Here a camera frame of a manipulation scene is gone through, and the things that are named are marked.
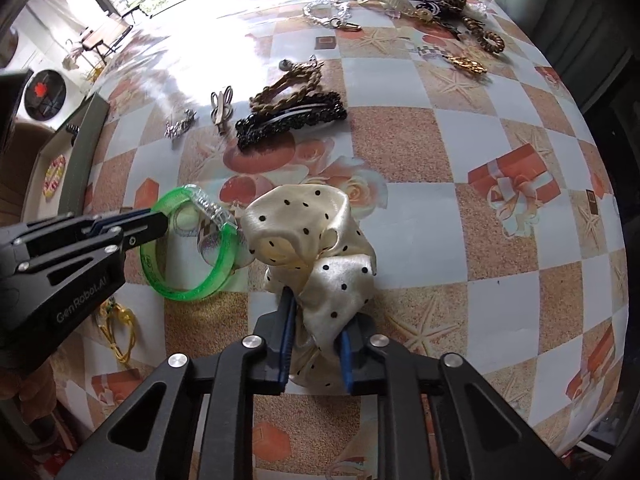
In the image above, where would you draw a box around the checkered printed tablecloth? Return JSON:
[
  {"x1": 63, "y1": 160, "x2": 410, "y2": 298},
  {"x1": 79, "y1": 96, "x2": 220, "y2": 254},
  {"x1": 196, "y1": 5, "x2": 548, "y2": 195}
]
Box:
[{"x1": 50, "y1": 0, "x2": 631, "y2": 480}]

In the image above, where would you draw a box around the tan braided hair tie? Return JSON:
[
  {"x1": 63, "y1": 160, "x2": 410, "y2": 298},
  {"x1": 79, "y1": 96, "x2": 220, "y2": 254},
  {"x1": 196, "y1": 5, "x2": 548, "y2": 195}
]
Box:
[{"x1": 248, "y1": 62, "x2": 325, "y2": 116}]

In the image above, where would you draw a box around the black frame chair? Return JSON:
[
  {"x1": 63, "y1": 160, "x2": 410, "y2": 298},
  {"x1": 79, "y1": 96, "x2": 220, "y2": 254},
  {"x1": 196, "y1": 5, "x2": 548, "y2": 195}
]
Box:
[{"x1": 77, "y1": 12, "x2": 136, "y2": 61}]

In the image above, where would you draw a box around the cream polka dot scrunchie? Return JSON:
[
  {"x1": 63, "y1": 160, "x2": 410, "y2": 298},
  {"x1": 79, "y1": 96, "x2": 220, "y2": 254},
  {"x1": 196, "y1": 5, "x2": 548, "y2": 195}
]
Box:
[{"x1": 241, "y1": 184, "x2": 377, "y2": 392}]

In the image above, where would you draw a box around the dark grey chair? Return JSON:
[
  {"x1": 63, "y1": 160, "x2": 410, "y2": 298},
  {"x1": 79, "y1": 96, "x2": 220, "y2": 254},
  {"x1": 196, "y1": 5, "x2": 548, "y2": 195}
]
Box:
[{"x1": 492, "y1": 0, "x2": 640, "y2": 111}]

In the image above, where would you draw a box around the grey jewelry tray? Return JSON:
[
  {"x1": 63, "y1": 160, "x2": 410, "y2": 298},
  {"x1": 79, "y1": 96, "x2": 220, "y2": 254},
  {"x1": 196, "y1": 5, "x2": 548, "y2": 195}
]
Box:
[{"x1": 22, "y1": 96, "x2": 111, "y2": 223}]

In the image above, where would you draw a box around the green plastic bangle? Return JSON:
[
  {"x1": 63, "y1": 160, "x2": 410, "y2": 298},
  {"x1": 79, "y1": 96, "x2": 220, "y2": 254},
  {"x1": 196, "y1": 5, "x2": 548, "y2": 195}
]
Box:
[{"x1": 139, "y1": 185, "x2": 240, "y2": 303}]

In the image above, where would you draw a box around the silver butterfly hair clip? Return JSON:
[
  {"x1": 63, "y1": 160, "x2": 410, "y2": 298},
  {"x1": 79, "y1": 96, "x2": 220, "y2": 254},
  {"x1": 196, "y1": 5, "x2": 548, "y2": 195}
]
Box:
[{"x1": 209, "y1": 86, "x2": 236, "y2": 136}]

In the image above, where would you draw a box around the pearl drop earring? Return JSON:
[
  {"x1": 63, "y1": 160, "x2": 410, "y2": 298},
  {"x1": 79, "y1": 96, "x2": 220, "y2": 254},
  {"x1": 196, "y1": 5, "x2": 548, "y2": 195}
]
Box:
[{"x1": 279, "y1": 57, "x2": 326, "y2": 73}]

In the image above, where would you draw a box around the clear chain bracelet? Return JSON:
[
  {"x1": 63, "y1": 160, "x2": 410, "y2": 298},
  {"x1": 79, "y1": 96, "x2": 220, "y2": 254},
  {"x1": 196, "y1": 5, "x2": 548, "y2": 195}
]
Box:
[{"x1": 302, "y1": 0, "x2": 363, "y2": 33}]

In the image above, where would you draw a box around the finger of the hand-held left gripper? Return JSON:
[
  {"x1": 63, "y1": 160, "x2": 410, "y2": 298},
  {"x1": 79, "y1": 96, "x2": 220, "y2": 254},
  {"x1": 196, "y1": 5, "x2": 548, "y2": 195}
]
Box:
[
  {"x1": 0, "y1": 208, "x2": 171, "y2": 256},
  {"x1": 25, "y1": 225, "x2": 170, "y2": 286}
]

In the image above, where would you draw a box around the black beaded hair clip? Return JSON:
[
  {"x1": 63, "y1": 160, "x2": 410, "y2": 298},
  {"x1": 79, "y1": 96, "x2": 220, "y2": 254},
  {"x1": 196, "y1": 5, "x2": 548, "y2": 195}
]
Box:
[{"x1": 235, "y1": 91, "x2": 348, "y2": 151}]

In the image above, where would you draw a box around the brown leather chair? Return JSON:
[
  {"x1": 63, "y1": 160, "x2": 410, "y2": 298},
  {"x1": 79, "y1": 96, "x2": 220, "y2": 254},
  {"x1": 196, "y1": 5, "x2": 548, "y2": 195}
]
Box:
[{"x1": 0, "y1": 120, "x2": 56, "y2": 221}]

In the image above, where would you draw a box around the yellow flower hair tie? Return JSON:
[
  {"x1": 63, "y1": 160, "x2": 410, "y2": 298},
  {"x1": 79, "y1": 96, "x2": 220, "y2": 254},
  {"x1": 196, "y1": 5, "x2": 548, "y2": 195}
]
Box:
[{"x1": 97, "y1": 297, "x2": 138, "y2": 365}]

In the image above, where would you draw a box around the pink yellow beaded bracelet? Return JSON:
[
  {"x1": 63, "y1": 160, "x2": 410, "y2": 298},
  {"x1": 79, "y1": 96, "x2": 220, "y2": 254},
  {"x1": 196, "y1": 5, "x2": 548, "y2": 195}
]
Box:
[{"x1": 44, "y1": 155, "x2": 67, "y2": 200}]

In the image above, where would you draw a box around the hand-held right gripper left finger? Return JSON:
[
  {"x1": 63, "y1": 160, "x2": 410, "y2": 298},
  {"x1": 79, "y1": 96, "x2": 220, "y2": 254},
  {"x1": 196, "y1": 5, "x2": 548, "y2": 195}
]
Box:
[{"x1": 55, "y1": 287, "x2": 296, "y2": 480}]

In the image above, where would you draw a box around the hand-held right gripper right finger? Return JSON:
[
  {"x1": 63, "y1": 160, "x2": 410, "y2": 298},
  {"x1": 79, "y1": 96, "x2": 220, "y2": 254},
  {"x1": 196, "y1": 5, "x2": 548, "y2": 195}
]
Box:
[{"x1": 340, "y1": 310, "x2": 576, "y2": 480}]

